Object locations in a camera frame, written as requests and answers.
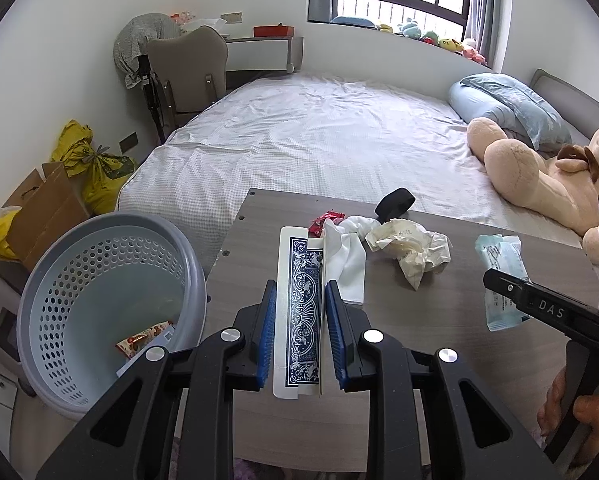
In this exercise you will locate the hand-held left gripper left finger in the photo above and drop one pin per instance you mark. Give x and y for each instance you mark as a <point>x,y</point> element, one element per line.
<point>262,330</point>

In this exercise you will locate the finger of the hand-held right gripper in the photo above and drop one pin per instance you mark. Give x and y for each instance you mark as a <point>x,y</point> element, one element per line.
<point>504,286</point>

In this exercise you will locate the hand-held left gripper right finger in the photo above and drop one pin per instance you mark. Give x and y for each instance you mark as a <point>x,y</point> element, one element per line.
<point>335,330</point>

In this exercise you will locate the light blue wipes packet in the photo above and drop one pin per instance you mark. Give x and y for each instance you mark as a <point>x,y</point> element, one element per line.
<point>497,255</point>

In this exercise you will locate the blue patterned card box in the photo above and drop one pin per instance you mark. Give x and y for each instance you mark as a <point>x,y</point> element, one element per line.
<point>299,285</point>

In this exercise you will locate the white cloth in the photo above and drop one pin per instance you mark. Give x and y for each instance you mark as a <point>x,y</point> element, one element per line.
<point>349,260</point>

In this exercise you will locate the pale purple carton box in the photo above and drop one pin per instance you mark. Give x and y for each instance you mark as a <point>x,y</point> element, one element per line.
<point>165,335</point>

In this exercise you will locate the beige paper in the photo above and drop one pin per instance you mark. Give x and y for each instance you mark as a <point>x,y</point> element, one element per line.
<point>409,245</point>

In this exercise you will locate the small red candy wrapper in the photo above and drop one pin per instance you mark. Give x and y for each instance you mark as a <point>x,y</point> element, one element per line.
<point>324,221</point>

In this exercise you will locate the long red-white snack wrapper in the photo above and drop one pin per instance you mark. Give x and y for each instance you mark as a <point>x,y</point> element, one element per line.
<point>139,340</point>

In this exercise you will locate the black elastic band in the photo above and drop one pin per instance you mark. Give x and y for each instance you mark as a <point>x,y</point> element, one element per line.
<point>394,202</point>

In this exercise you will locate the blue-grey perforated plastic basket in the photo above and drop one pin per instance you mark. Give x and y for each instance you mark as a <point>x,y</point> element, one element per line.
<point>79,285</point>

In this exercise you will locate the large tan teddy bear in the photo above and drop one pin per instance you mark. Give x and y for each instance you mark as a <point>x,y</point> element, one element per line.
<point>519,165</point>

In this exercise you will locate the plain light blue pillow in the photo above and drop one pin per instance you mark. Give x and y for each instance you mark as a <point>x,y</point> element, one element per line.
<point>472,105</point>

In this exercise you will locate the patterned blue pillow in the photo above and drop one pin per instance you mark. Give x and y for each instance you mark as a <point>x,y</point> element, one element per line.
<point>519,102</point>

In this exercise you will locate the bed with checked sheet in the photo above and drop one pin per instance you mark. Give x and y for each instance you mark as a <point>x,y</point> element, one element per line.
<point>304,135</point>

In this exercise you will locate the grey bed headboard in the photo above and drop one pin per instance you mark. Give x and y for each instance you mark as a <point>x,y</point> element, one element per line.
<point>569,92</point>

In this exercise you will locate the tied yellow sack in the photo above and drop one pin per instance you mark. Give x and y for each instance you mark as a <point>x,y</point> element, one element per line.
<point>107,180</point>

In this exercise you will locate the brown cardboard box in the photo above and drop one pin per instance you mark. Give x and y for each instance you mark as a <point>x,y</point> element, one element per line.
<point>44,215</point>

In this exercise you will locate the row of plush toys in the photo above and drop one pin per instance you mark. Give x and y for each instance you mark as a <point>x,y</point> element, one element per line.
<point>439,40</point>

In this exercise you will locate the crumpled yellow bag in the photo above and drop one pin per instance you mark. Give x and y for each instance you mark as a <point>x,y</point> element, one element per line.
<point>72,145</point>

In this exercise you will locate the beige padded chair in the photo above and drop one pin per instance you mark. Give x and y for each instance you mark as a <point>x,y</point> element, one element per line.
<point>189,70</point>

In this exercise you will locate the yellow plastic bag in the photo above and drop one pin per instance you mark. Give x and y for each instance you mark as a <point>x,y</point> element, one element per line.
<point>4,232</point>

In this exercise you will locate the red box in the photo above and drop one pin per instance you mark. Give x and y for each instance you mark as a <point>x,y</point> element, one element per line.
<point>273,31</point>

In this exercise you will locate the blue cushion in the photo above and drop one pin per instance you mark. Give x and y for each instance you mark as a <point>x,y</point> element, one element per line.
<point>352,20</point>

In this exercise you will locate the white power strip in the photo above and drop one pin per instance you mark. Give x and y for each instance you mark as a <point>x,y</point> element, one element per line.
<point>232,17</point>

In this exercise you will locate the grey checked garment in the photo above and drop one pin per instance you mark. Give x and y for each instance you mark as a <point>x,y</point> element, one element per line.
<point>137,35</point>

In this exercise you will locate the dark wall socket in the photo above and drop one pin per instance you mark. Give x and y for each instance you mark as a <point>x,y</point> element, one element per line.
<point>128,142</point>

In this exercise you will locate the white wall desk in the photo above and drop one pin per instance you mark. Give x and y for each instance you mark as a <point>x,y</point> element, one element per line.
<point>262,55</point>

